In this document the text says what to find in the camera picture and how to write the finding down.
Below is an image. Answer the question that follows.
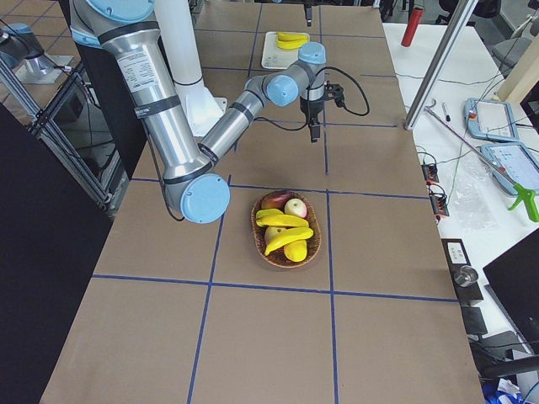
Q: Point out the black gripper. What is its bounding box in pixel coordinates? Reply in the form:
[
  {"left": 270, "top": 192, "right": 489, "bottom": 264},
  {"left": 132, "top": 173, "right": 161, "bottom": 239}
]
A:
[
  {"left": 303, "top": 0, "right": 314, "bottom": 27},
  {"left": 300, "top": 98, "right": 325, "bottom": 143}
]

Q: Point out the yellow banana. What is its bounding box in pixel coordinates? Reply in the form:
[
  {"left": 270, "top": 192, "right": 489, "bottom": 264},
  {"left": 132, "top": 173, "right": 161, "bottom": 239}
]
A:
[
  {"left": 275, "top": 38, "right": 309, "bottom": 51},
  {"left": 277, "top": 32, "right": 308, "bottom": 42},
  {"left": 255, "top": 209, "right": 309, "bottom": 227}
]

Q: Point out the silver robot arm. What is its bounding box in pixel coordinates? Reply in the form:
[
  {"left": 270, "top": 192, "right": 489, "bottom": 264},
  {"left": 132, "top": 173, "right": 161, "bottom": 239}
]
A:
[{"left": 69, "top": 1, "right": 326, "bottom": 224}]

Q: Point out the yellow banana in basket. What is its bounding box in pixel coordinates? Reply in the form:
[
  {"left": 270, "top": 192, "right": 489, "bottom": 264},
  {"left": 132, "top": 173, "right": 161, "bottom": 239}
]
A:
[{"left": 255, "top": 209, "right": 309, "bottom": 227}]

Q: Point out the yellow banana front basket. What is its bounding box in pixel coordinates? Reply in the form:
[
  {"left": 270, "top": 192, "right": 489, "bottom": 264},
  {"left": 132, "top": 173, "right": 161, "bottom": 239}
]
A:
[{"left": 264, "top": 226, "right": 314, "bottom": 256}]

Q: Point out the woven wicker basket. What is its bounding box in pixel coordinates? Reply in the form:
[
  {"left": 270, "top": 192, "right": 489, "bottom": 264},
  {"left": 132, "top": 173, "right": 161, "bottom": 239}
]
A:
[{"left": 250, "top": 189, "right": 322, "bottom": 269}]

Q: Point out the white bear tray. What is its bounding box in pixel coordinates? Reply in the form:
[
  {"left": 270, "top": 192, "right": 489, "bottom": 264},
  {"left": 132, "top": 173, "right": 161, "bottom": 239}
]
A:
[{"left": 261, "top": 31, "right": 300, "bottom": 70}]

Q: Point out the dark purple mango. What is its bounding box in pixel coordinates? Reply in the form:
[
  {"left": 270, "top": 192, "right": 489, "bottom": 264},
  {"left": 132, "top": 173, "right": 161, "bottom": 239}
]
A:
[{"left": 260, "top": 190, "right": 294, "bottom": 210}]

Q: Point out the red green apple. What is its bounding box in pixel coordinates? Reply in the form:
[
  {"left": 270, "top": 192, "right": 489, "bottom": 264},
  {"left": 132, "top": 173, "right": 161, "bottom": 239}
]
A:
[{"left": 284, "top": 198, "right": 307, "bottom": 218}]

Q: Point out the red cylinder bottle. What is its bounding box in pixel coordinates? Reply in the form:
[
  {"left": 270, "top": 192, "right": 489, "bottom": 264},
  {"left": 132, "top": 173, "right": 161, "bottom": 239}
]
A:
[{"left": 401, "top": 6, "right": 424, "bottom": 47}]

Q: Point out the yellow lemon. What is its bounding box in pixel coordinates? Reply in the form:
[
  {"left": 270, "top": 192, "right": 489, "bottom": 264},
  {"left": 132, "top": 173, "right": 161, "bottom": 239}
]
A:
[{"left": 283, "top": 240, "right": 307, "bottom": 263}]

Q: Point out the black marker pen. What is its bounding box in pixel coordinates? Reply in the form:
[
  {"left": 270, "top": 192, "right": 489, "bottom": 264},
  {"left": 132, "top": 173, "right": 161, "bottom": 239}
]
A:
[{"left": 441, "top": 102, "right": 451, "bottom": 122}]

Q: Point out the black orange electronics module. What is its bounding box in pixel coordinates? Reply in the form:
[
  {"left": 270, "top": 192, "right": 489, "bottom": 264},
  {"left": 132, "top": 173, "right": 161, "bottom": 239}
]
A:
[{"left": 418, "top": 151, "right": 450, "bottom": 223}]

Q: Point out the upper blue teach pendant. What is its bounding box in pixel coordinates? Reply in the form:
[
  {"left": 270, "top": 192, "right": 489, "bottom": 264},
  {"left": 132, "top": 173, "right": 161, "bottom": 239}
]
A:
[{"left": 464, "top": 98, "right": 519, "bottom": 142}]

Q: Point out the blue teach pendant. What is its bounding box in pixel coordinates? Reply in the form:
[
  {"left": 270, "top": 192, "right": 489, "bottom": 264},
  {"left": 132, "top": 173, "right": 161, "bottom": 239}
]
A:
[
  {"left": 464, "top": 98, "right": 519, "bottom": 142},
  {"left": 480, "top": 142, "right": 538, "bottom": 193}
]

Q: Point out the clear plastic bag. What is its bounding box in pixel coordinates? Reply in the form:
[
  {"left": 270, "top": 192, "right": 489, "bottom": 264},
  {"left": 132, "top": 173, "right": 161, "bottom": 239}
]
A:
[{"left": 451, "top": 156, "right": 499, "bottom": 232}]

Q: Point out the black power strip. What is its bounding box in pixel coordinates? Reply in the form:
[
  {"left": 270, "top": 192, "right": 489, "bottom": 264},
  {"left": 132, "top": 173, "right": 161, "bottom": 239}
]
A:
[{"left": 441, "top": 238, "right": 483, "bottom": 306}]

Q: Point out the lower blue teach pendant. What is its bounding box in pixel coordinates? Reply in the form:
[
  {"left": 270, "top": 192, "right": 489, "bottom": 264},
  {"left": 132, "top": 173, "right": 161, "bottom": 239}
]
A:
[{"left": 480, "top": 142, "right": 538, "bottom": 193}]

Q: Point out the small metal cup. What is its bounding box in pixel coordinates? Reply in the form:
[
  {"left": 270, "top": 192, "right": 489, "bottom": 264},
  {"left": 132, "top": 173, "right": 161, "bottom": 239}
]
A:
[{"left": 453, "top": 265, "right": 478, "bottom": 288}]

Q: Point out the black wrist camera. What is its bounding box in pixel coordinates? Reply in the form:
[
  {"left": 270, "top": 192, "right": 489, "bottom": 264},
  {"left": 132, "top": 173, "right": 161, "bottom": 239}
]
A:
[{"left": 324, "top": 82, "right": 345, "bottom": 108}]

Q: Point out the aluminium frame post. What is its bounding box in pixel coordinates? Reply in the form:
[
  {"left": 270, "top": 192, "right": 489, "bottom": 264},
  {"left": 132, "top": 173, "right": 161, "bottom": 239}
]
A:
[{"left": 404, "top": 0, "right": 478, "bottom": 130}]

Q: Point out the green handled reacher grabber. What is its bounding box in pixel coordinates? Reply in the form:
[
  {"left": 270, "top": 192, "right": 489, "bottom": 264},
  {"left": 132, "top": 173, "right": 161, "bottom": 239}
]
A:
[{"left": 424, "top": 104, "right": 538, "bottom": 223}]

